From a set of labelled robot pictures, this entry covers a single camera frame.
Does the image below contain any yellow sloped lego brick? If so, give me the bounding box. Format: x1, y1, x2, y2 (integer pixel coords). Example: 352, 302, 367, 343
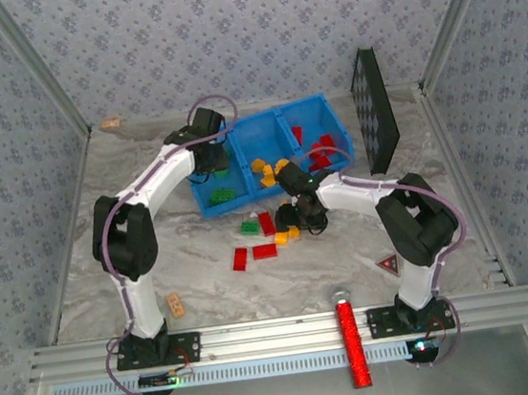
258, 165, 277, 189

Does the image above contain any blue three-compartment plastic bin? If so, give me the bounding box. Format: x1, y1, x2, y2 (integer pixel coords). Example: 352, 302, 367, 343
179, 89, 363, 222

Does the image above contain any black red triangle sign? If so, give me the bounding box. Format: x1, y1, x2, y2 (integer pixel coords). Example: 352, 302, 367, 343
374, 252, 403, 280

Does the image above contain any black checkered board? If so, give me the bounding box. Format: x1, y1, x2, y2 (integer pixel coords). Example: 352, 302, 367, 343
344, 43, 407, 178

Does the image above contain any red glitter tube silver cap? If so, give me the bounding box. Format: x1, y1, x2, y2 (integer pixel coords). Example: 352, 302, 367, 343
330, 285, 374, 391

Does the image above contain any small orange wooden block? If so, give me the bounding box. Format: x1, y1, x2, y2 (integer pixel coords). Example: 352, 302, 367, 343
165, 292, 187, 320

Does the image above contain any right small circuit board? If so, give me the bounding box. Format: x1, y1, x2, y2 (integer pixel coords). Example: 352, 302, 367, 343
404, 335, 442, 366

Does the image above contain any small circuit board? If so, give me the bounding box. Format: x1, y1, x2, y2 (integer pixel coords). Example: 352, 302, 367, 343
137, 367, 196, 392
404, 335, 442, 366

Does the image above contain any left small circuit board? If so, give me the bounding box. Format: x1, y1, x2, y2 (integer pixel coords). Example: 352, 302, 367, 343
137, 367, 196, 392

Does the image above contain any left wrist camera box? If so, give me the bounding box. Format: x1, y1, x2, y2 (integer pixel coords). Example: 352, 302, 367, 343
187, 104, 229, 143

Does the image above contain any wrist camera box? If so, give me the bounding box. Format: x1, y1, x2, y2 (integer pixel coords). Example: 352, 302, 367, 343
187, 104, 229, 143
273, 158, 315, 195

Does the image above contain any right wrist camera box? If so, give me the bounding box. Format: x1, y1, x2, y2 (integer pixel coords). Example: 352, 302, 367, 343
273, 158, 315, 195

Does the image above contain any long aluminium base rail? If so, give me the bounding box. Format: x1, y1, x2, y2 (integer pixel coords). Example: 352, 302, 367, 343
24, 285, 528, 386

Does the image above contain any right black mount plate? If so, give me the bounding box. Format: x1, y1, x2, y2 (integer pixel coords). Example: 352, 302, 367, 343
364, 297, 457, 341

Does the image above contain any black mount plate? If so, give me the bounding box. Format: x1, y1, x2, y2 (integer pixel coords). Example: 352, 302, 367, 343
364, 297, 457, 341
113, 330, 204, 373

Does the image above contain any slotted white cable duct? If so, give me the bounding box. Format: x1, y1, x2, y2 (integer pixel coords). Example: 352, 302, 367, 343
50, 338, 418, 395

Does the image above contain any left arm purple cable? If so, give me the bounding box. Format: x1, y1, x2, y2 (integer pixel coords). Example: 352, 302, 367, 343
74, 92, 273, 395

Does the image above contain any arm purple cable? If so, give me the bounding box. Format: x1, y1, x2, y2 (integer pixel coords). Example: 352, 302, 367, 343
292, 129, 486, 384
74, 92, 273, 395

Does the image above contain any right aluminium side rail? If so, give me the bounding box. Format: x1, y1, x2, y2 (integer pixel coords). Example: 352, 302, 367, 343
411, 75, 519, 296

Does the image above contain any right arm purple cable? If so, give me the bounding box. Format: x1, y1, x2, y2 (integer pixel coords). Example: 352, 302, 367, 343
292, 129, 486, 384

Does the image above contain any left black mount plate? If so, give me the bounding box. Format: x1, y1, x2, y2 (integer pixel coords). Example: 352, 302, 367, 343
113, 330, 204, 373

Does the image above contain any left aluminium corner post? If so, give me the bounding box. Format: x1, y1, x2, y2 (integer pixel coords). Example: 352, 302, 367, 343
0, 0, 93, 144

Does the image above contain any aluminium corner post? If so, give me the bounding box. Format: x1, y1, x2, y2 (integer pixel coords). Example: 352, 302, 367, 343
407, 0, 518, 93
0, 0, 93, 144

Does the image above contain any right aluminium corner post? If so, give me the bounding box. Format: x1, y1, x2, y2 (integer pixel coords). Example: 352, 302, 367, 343
407, 0, 518, 93

